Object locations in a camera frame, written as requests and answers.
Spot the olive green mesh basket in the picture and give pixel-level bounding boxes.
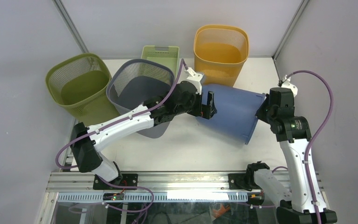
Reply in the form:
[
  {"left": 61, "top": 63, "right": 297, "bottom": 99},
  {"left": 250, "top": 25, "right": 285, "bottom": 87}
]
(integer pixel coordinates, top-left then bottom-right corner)
[{"left": 45, "top": 53, "right": 119, "bottom": 126}]

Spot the aluminium mounting rail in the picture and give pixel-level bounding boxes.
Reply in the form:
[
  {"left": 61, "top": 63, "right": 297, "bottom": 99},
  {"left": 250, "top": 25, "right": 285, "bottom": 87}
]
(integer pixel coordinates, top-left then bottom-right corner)
[{"left": 46, "top": 171, "right": 325, "bottom": 194}]

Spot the orange mesh basket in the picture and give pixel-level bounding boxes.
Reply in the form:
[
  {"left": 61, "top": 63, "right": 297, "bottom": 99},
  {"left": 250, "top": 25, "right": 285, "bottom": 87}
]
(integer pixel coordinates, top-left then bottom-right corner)
[{"left": 193, "top": 24, "right": 249, "bottom": 87}]

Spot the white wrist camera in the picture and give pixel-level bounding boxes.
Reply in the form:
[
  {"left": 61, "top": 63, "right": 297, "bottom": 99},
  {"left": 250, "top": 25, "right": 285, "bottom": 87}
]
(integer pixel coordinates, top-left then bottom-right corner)
[
  {"left": 278, "top": 75, "right": 298, "bottom": 97},
  {"left": 185, "top": 67, "right": 204, "bottom": 95}
]

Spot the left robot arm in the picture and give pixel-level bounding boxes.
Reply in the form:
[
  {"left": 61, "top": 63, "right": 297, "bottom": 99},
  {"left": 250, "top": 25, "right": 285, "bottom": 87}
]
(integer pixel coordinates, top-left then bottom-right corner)
[{"left": 69, "top": 81, "right": 217, "bottom": 189}]

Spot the grey mesh basket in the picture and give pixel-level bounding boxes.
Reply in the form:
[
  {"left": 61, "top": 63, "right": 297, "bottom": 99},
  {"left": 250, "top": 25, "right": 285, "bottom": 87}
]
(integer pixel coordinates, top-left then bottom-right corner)
[{"left": 106, "top": 58, "right": 175, "bottom": 140}]

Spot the light green shallow crate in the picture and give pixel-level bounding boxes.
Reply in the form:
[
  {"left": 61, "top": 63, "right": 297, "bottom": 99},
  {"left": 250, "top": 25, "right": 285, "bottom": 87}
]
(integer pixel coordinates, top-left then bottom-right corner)
[{"left": 141, "top": 45, "right": 180, "bottom": 75}]

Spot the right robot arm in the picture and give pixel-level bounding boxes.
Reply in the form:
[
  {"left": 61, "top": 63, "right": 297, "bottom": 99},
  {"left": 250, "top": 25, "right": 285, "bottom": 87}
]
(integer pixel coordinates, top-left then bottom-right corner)
[{"left": 228, "top": 87, "right": 338, "bottom": 224}]

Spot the blue plastic bucket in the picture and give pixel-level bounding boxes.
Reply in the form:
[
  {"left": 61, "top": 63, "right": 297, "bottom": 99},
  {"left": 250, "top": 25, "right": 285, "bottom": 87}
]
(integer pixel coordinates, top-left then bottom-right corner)
[{"left": 197, "top": 84, "right": 266, "bottom": 145}]

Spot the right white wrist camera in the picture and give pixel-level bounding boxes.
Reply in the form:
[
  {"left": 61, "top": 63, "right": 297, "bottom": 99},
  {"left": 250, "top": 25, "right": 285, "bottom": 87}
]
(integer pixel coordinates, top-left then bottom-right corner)
[{"left": 278, "top": 75, "right": 298, "bottom": 97}]

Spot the white slotted cable duct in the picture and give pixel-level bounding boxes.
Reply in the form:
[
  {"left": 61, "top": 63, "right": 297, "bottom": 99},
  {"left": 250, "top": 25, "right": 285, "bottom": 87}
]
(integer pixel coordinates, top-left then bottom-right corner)
[{"left": 57, "top": 190, "right": 248, "bottom": 203}]

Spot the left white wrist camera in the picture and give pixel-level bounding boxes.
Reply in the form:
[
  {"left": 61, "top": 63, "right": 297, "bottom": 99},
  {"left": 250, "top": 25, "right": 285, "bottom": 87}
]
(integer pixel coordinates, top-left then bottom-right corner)
[{"left": 185, "top": 67, "right": 204, "bottom": 95}]

